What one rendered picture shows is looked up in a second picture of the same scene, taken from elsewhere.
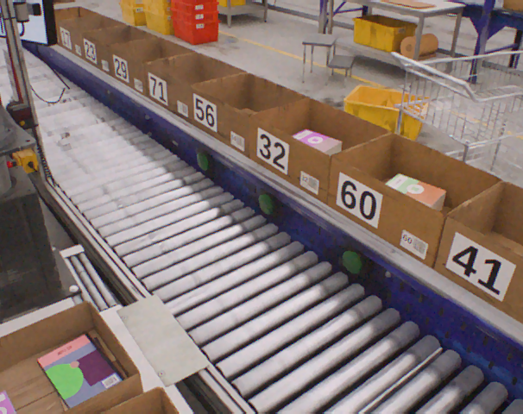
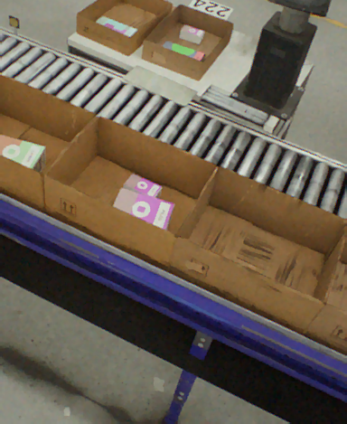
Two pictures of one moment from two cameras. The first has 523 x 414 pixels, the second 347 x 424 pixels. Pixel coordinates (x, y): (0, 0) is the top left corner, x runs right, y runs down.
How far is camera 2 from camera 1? 2.56 m
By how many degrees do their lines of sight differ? 94
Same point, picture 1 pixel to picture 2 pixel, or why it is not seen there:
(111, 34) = not seen: outside the picture
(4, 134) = not seen: outside the picture
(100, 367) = not seen: hidden behind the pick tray
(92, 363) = not seen: hidden behind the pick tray
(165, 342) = (154, 82)
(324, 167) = (103, 128)
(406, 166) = (23, 186)
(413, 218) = (13, 91)
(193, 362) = (131, 77)
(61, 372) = (187, 51)
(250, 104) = (297, 325)
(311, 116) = (169, 249)
